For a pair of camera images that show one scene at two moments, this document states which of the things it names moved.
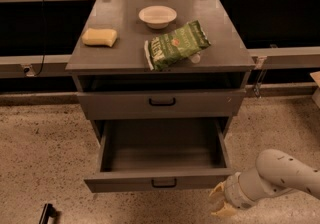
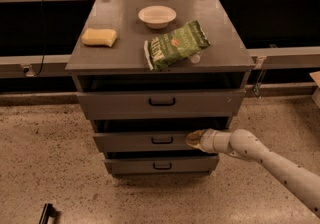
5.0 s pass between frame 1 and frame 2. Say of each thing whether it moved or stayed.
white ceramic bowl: stayed
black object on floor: stayed
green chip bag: stayed
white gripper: moved
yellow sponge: stayed
